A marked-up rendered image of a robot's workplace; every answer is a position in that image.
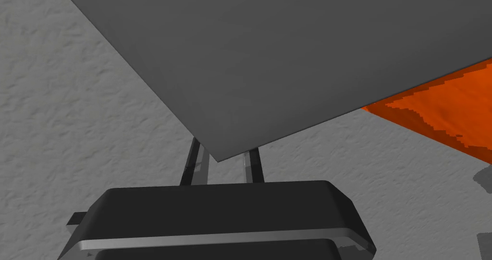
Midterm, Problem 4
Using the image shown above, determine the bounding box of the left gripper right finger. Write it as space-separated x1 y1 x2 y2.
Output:
243 147 266 184

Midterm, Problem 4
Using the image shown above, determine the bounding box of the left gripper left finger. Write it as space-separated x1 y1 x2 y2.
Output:
179 136 210 187

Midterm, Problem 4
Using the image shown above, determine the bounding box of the grey table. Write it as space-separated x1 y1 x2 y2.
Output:
55 0 492 163

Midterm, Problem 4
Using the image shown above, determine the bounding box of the orange flat slab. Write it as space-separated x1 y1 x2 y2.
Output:
361 58 492 165

